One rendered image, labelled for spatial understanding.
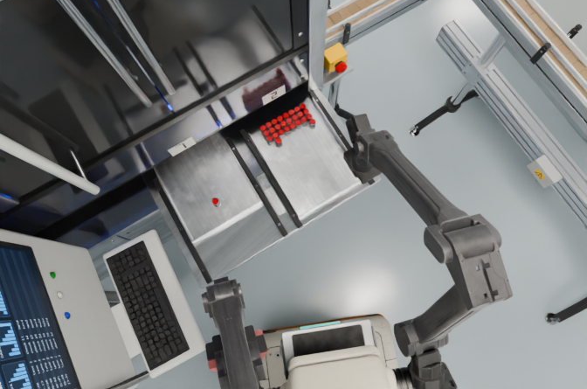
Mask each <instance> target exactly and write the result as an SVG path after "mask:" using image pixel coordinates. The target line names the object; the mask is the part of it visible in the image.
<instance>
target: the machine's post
mask: <svg viewBox="0 0 587 389"><path fill-rule="evenodd" d="M327 15H328V0H307V42H308V81H306V82H304V83H302V85H303V86H304V88H306V90H307V92H309V91H311V90H316V89H318V88H320V90H322V77H323V65H324V52H325V40H326V28H327Z"/></svg>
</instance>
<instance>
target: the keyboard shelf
mask: <svg viewBox="0 0 587 389"><path fill-rule="evenodd" d="M142 240H143V241H144V243H145V245H146V247H147V249H148V252H149V255H150V257H151V259H152V261H153V263H154V265H155V269H156V271H157V273H158V275H159V277H160V280H161V282H162V285H163V287H164V289H165V292H166V294H167V296H168V298H169V301H170V304H171V306H172V308H173V310H174V312H175V314H176V318H177V320H178V322H179V324H180V326H181V329H182V331H183V334H184V336H185V338H186V341H187V343H188V345H189V347H190V349H189V350H188V351H186V352H185V353H183V354H181V355H179V356H177V357H176V358H173V359H171V360H170V361H168V362H167V363H165V364H163V365H160V366H158V367H157V368H155V369H154V370H152V371H151V370H150V369H149V368H148V364H147V362H146V359H145V357H144V355H143V353H142V349H141V346H140V345H139V342H138V340H137V337H136V334H135V331H134V329H133V326H132V324H131V322H130V320H129V317H128V313H127V311H126V309H125V307H124V304H123V302H122V299H121V296H120V294H119V291H118V289H117V287H116V285H115V282H114V278H113V276H112V274H111V272H110V269H109V267H108V264H107V261H106V259H107V258H109V257H111V256H113V255H115V254H117V253H119V252H120V251H122V250H124V249H126V248H128V247H131V246H132V245H134V244H136V243H138V242H140V241H142ZM103 259H104V261H105V263H106V266H107V270H108V272H109V274H110V277H111V279H112V282H113V284H114V287H115V290H116V292H117V295H118V296H119V299H120V301H121V303H119V304H117V305H115V306H113V307H112V308H111V310H112V313H113V315H114V319H115V321H116V323H117V326H118V329H119V331H120V333H121V337H122V339H123V342H124V344H125V346H126V349H127V351H128V355H129V357H130V359H131V358H134V357H135V356H137V355H139V354H141V355H142V358H143V360H144V363H145V365H146V367H147V369H148V372H149V376H150V377H151V378H156V377H157V376H159V375H161V374H163V373H165V372H166V371H168V370H170V369H172V368H174V367H175V366H177V365H179V364H181V363H182V362H184V361H186V360H188V359H190V358H192V357H194V356H196V355H197V354H199V353H200V352H202V351H205V350H206V349H205V345H206V343H205V341H204V338H203V336H202V334H201V331H200V329H199V328H198V326H197V322H196V320H195V318H194V316H193V314H192V312H191V309H190V306H189V304H188V302H187V300H186V298H185V296H184V293H183V291H182V288H181V286H180V284H179V282H178V279H177V278H176V274H175V272H174V270H173V268H172V266H171V264H170V262H169V258H168V256H167V254H166V252H165V250H164V248H163V246H162V242H161V241H160V239H159V236H158V234H157V232H156V230H150V231H148V232H146V233H144V234H142V235H140V236H138V237H136V238H134V239H132V240H130V241H128V242H127V243H125V244H123V245H121V246H119V247H116V248H115V249H113V250H111V251H109V252H107V253H105V254H104V255H103Z"/></svg>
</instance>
